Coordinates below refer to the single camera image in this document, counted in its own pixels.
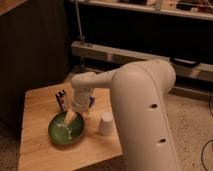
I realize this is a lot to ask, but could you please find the green ceramic bowl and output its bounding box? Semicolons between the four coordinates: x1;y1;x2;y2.
48;112;85;145

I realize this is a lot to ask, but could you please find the black floor cable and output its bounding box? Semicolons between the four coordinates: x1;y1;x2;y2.
200;96;213;171

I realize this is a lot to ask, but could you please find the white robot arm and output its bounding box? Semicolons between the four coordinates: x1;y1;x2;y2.
71;59;181;171

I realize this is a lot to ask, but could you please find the wooden low table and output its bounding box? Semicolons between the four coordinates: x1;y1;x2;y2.
18;83;122;171

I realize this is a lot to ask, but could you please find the white paper cup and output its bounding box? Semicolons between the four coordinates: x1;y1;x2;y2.
99;112;113;136

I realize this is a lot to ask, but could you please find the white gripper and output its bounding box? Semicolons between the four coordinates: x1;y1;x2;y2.
64;89;92;125

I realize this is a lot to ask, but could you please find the upper white shelf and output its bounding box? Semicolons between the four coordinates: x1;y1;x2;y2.
70;0;213;21

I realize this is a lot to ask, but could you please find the black handle loop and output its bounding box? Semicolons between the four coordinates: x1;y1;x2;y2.
170;58;200;68

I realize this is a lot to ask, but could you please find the dark blue small box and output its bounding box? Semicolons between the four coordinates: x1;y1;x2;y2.
55;90;68;111

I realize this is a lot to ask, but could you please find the metal shelf rail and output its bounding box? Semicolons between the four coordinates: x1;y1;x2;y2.
71;41;213;82

